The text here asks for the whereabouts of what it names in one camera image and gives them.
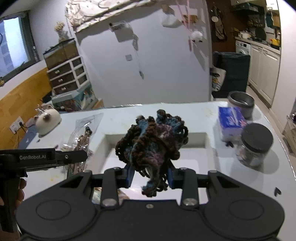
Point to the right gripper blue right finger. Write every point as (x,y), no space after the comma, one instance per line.
(186,180)

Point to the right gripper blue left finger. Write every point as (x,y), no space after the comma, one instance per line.
(114,179)

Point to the dark crochet yarn scrunchie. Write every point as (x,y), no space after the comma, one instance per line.
(150,145)

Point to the bag of brown hair ties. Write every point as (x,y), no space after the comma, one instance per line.
(80,139)

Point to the satin peach scrunchie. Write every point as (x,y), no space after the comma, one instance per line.
(122,196)

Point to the person left hand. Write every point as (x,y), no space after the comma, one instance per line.
(20,194)

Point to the cream cat ceramic figurine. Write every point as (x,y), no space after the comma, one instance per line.
(46,119)

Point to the blue tissue pack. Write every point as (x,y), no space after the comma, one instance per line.
(231,123)

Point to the glass jar black lid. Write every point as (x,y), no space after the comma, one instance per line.
(254,144)

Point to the grey metal round tin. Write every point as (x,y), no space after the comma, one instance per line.
(243,101)

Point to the white drawer cabinet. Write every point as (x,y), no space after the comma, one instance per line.
(68,76)

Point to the dark chair with cushion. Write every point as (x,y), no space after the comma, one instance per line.
(236,66)

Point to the dried flower vase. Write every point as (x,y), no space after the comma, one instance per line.
(62,34)

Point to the white washing machine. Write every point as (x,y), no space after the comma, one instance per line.
(243,47)

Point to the white plush sheep toy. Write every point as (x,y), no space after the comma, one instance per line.
(196,36)

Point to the white hanging bag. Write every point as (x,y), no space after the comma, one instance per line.
(170,21)

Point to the patterned hanging blanket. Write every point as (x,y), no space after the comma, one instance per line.
(83,14)

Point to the white wall socket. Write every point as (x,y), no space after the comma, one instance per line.
(16,125)

